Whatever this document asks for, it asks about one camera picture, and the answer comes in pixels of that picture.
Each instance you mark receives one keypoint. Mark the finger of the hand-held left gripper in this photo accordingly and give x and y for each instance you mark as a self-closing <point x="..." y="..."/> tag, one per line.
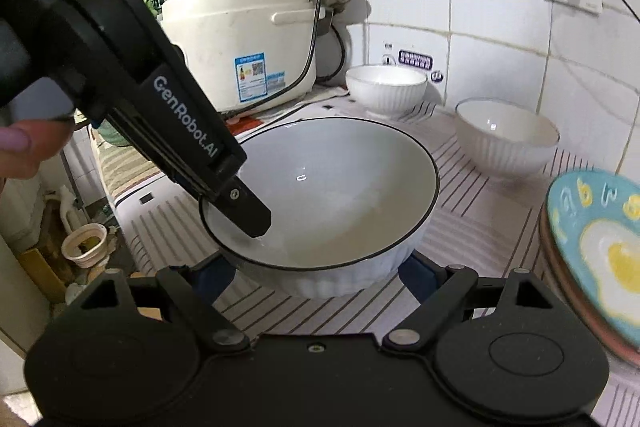
<point x="245" y="209"/>

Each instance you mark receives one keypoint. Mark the cream round plastic container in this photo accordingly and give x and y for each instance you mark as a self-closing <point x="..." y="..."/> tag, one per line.
<point x="85" y="247"/>

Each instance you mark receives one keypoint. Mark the dark wall sticker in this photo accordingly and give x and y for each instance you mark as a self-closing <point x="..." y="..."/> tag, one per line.
<point x="415" y="60"/>

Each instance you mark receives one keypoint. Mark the striped white tablecloth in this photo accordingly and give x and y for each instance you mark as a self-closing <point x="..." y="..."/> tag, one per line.
<point x="480" y="207"/>

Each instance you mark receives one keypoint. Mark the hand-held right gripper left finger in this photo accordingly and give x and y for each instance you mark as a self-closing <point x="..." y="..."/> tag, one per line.
<point x="220" y="279"/>

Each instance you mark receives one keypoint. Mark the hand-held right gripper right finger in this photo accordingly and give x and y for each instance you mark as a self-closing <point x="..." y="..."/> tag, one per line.
<point x="417" y="279"/>

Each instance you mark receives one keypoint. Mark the red striped cloth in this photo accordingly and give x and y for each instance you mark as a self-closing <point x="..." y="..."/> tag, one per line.
<point x="245" y="122"/>

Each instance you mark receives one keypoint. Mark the person's left hand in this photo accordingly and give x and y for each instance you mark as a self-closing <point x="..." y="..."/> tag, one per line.
<point x="30" y="147"/>

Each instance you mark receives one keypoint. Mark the white rice cooker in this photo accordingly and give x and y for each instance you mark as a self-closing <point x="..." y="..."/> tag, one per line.
<point x="225" y="32"/>

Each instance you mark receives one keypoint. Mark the blue egg print plate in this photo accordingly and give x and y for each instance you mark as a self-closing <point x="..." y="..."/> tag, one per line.
<point x="600" y="247"/>

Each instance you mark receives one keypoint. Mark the green striped towel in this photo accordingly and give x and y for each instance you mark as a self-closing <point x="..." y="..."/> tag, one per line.
<point x="120" y="167"/>

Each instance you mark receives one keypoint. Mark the white ribbed bowl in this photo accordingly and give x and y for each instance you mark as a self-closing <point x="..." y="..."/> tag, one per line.
<point x="340" y="197"/>
<point x="505" y="142"/>
<point x="385" y="89"/>

